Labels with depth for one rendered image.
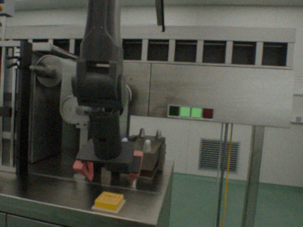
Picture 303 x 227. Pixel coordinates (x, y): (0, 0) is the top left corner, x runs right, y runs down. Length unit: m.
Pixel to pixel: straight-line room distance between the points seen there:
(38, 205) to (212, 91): 0.93
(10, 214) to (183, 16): 3.45
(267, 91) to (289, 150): 2.70
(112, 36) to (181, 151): 3.31
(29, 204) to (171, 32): 1.02
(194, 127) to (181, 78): 2.40
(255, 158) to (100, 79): 1.20
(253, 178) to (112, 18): 1.28
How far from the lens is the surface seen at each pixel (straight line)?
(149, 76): 1.20
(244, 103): 1.21
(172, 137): 3.56
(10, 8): 1.32
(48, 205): 0.76
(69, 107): 0.99
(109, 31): 0.36
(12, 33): 1.70
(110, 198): 0.72
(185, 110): 1.17
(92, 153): 0.46
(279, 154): 3.84
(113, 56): 0.35
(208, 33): 1.24
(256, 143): 1.41
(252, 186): 1.47
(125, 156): 0.45
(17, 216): 0.90
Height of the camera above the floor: 1.24
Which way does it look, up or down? 3 degrees down
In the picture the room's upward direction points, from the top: 4 degrees clockwise
